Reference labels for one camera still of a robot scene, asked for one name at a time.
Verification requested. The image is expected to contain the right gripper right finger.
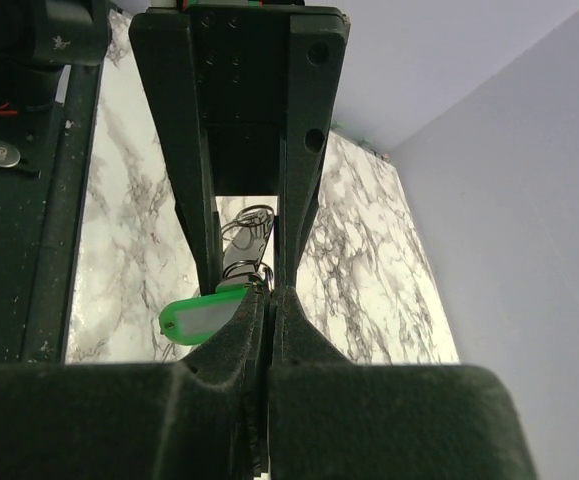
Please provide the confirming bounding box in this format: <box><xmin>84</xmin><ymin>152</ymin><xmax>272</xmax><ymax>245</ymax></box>
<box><xmin>268</xmin><ymin>287</ymin><xmax>537</xmax><ymax>479</ymax></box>

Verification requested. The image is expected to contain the green tagged key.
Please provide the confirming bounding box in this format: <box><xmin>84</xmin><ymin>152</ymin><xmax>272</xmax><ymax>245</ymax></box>
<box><xmin>158</xmin><ymin>282</ymin><xmax>268</xmax><ymax>346</ymax></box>

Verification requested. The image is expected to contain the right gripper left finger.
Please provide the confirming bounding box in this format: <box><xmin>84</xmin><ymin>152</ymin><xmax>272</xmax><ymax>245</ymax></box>
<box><xmin>0</xmin><ymin>286</ymin><xmax>269</xmax><ymax>479</ymax></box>

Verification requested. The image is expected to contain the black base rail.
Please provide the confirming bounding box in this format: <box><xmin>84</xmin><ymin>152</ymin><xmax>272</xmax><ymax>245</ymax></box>
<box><xmin>0</xmin><ymin>66</ymin><xmax>102</xmax><ymax>364</ymax></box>

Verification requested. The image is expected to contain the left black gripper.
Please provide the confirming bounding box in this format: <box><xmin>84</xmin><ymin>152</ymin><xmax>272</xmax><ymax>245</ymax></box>
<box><xmin>129</xmin><ymin>1</ymin><xmax>349</xmax><ymax>295</ymax></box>

